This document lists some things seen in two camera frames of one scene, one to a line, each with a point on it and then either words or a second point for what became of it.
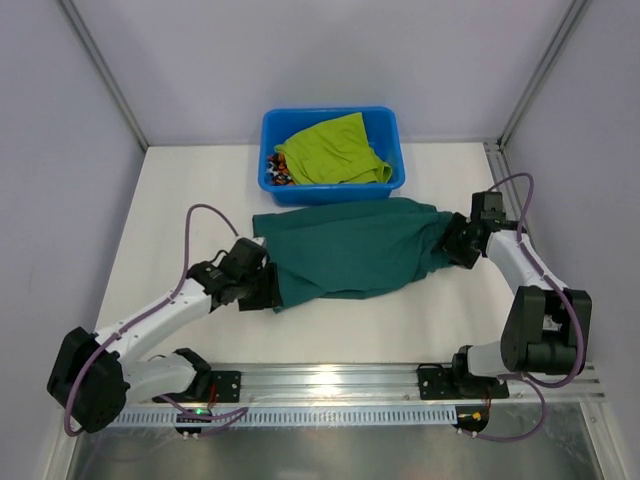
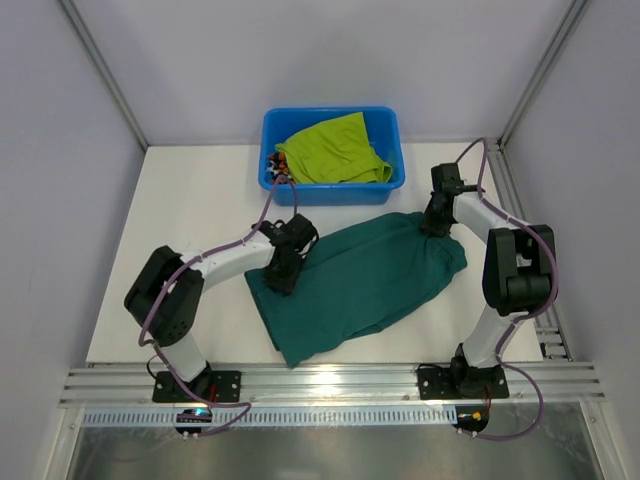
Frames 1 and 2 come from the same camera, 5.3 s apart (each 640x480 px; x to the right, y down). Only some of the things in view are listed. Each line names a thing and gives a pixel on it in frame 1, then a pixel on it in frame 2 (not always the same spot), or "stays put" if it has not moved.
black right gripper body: x=456 y=242 -> x=434 y=222
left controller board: x=195 y=415 stays put
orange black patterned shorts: x=277 y=170 stays put
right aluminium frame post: x=567 y=27 stays put
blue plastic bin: x=386 y=128 stays put
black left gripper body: x=261 y=288 -> x=282 y=273
